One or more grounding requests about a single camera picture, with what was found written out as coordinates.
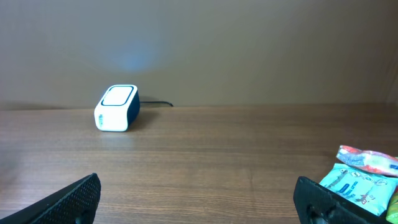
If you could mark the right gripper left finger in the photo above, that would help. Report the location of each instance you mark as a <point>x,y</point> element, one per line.
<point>74,204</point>

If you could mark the white barcode scanner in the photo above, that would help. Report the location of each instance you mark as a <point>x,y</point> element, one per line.
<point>118,108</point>

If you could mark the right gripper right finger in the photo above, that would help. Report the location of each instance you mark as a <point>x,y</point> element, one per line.
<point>316,204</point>

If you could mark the small red white box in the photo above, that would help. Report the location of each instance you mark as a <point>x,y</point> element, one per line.
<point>369,161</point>

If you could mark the teal wet wipes pack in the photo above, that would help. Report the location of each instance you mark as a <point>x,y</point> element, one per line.
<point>371,192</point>

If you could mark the Haribo gummy candy bag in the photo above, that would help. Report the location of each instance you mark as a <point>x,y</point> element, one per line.
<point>392,210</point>

